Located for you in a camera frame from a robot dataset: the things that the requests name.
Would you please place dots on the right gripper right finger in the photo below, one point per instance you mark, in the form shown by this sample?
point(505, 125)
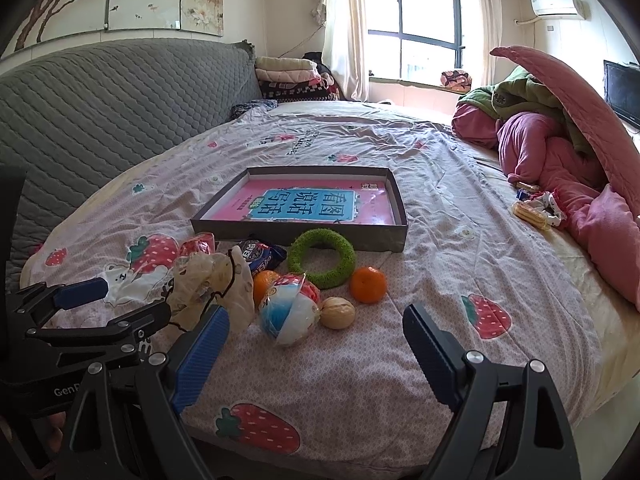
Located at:
point(508, 422)

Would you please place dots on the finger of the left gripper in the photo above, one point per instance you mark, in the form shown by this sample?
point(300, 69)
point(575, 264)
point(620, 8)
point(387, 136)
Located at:
point(37, 303)
point(133, 328)

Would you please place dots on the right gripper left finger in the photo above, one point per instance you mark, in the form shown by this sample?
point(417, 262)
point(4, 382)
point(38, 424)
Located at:
point(167, 383)

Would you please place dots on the red white toy egg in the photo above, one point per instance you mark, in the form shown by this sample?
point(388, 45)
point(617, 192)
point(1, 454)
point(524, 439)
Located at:
point(201, 243)

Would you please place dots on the blue white toy egg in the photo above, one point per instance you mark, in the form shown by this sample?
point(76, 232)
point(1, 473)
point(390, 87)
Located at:
point(290, 309)

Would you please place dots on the blue oreo cookie packet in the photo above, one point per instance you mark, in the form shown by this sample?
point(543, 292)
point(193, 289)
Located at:
point(261, 256)

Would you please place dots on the walnut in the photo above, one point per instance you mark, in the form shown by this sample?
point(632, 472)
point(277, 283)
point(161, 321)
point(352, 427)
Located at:
point(337, 313)

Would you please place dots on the orange tangerine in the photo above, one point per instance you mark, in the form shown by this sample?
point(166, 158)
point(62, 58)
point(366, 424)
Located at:
point(262, 282)
point(368, 285)

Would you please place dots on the person's left hand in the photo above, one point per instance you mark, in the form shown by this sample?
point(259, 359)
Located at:
point(56, 423)

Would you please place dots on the pink strawberry bed sheet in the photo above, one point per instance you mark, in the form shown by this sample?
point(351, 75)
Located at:
point(352, 404)

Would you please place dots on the grey quilted headboard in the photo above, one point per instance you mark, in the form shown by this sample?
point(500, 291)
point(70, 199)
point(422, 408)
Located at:
point(76, 119)

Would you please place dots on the grey cardboard box tray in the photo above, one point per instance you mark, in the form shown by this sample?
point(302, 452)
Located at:
point(300, 232)

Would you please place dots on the pink blue book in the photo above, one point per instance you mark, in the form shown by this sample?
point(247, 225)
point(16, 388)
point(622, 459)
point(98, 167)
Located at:
point(307, 200)

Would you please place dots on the snack packets by quilt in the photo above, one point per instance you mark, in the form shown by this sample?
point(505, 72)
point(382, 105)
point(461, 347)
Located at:
point(538, 208)

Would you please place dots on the pink quilt pile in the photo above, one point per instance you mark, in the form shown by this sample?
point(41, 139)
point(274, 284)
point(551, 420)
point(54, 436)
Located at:
point(599, 193)

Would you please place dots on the folded blankets stack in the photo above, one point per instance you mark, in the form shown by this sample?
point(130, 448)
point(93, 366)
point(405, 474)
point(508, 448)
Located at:
point(296, 79)

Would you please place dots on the left cream curtain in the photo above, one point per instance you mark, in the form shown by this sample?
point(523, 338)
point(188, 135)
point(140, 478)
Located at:
point(344, 47)

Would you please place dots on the cream curtain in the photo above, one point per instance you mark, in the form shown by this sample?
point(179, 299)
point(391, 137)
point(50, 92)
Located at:
point(344, 47)
point(482, 25)

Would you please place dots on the green blanket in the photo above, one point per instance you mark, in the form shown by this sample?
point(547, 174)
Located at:
point(520, 92)

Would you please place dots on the black television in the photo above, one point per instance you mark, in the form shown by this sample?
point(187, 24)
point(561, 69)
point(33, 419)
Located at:
point(622, 90)

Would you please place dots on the patterned bag on sill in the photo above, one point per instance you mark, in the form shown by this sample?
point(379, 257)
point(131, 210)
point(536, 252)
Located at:
point(456, 80)

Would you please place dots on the white air conditioner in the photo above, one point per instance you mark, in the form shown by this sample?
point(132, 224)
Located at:
point(558, 9)

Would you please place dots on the right cream curtain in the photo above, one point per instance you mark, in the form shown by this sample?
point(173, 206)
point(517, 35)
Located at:
point(482, 25)

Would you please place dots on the floral wall painting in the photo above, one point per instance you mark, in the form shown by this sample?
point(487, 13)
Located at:
point(52, 19)

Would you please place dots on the window with dark frame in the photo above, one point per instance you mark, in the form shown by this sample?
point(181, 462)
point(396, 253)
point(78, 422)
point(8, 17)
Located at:
point(413, 40)

